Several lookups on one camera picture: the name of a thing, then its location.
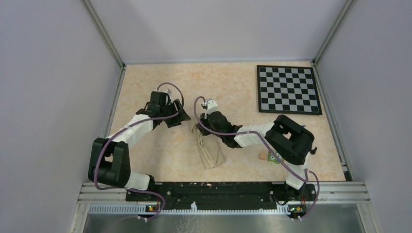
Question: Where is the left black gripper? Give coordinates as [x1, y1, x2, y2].
[160, 99, 191, 128]

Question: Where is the beige cloth napkin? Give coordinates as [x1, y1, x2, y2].
[191, 124, 226, 170]

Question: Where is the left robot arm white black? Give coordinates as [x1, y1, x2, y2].
[88, 90, 190, 201]

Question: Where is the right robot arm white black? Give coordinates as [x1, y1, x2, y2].
[196, 111, 317, 200]

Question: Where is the small cork piece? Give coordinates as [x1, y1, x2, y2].
[259, 153, 268, 161]

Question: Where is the black white checkerboard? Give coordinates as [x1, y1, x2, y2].
[257, 65, 323, 116]

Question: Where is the small black screw knob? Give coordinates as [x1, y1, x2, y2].
[310, 147, 318, 155]

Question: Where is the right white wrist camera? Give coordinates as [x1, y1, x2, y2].
[202, 99, 218, 114]

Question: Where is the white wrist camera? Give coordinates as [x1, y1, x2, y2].
[163, 89, 172, 96]
[202, 99, 218, 114]

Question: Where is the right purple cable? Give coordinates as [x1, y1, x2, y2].
[193, 96, 321, 221]

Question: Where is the purple cable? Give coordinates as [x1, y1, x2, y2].
[193, 96, 321, 221]
[93, 82, 185, 222]

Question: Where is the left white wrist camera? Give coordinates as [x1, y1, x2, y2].
[163, 89, 172, 96]

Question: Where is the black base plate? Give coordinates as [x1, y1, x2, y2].
[125, 182, 317, 210]

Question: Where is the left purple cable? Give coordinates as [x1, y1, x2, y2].
[93, 82, 185, 222]

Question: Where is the aluminium frame rail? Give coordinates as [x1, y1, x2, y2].
[77, 182, 371, 216]

